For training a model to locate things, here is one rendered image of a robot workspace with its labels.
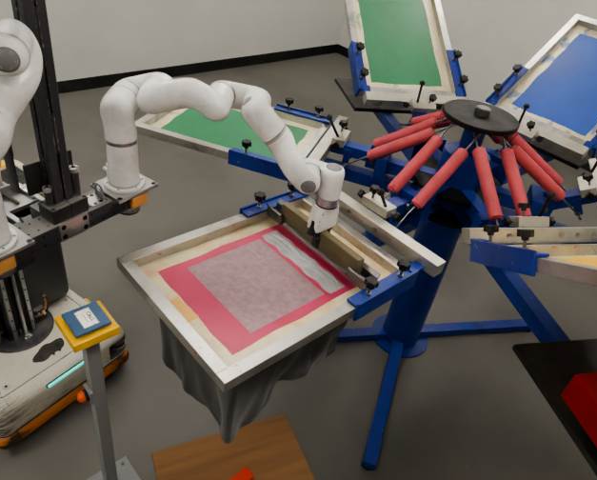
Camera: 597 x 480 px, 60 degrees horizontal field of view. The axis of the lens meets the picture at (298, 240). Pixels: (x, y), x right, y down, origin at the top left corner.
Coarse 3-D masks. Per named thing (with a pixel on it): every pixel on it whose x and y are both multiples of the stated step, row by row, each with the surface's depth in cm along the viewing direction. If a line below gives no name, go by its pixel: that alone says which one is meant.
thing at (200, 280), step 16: (240, 240) 184; (256, 240) 185; (208, 256) 174; (224, 256) 175; (240, 256) 176; (256, 256) 178; (272, 256) 179; (160, 272) 165; (176, 272) 166; (192, 272) 167; (208, 272) 168; (224, 272) 169; (240, 272) 170; (256, 272) 171; (272, 272) 172; (176, 288) 160; (192, 288) 161; (208, 288) 162; (224, 288) 163; (192, 304) 156
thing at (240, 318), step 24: (240, 288) 164; (264, 288) 166; (288, 288) 167; (312, 288) 169; (216, 312) 154; (240, 312) 156; (264, 312) 157; (288, 312) 158; (216, 336) 147; (240, 336) 148; (264, 336) 149
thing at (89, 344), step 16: (112, 320) 147; (64, 336) 142; (96, 336) 141; (96, 352) 151; (96, 368) 154; (96, 384) 158; (96, 400) 162; (96, 416) 167; (96, 432) 176; (112, 448) 182; (112, 464) 187; (128, 464) 211
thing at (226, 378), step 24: (240, 216) 189; (264, 216) 195; (168, 240) 172; (192, 240) 176; (360, 240) 188; (120, 264) 161; (144, 264) 166; (384, 264) 182; (144, 288) 153; (168, 312) 147; (336, 312) 156; (192, 336) 141; (288, 336) 146; (312, 336) 150; (216, 360) 136; (264, 360) 138; (216, 384) 134
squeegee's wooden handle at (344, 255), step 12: (288, 204) 187; (288, 216) 187; (300, 216) 182; (300, 228) 184; (324, 240) 176; (336, 240) 174; (336, 252) 173; (348, 252) 169; (348, 264) 170; (360, 264) 168
